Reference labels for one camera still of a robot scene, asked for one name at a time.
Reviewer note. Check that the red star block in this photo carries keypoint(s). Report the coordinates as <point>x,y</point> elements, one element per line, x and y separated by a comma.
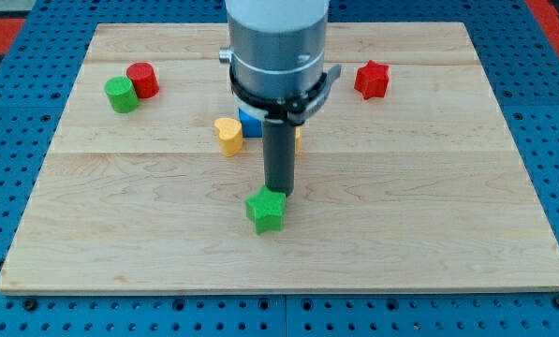
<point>372,80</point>

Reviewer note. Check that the yellow block behind rod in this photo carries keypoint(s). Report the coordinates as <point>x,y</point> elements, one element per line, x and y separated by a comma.
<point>298,140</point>

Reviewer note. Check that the yellow heart block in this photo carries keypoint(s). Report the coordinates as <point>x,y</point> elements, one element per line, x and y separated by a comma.
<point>229,134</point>

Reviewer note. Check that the light wooden board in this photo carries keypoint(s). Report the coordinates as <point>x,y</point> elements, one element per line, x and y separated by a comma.
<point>406,181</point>

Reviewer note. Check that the blue cube block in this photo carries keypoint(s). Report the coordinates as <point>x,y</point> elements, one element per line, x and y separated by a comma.
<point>252,128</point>

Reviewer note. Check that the green cylinder block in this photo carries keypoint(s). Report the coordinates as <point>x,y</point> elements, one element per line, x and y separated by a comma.
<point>121,94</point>

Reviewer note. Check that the grey cylindrical robot arm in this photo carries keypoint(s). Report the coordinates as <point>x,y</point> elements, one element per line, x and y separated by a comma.
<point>276,69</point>

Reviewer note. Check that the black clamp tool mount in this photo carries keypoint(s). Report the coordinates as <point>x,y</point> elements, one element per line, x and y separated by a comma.
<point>291,110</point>

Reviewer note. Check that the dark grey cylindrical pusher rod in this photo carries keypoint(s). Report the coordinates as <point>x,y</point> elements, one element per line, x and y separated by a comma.
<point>279,156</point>

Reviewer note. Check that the green star block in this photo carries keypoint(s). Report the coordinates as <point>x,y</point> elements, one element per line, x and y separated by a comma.
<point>266,209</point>

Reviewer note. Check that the red cylinder block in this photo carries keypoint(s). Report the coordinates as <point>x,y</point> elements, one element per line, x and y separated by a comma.
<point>144,79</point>

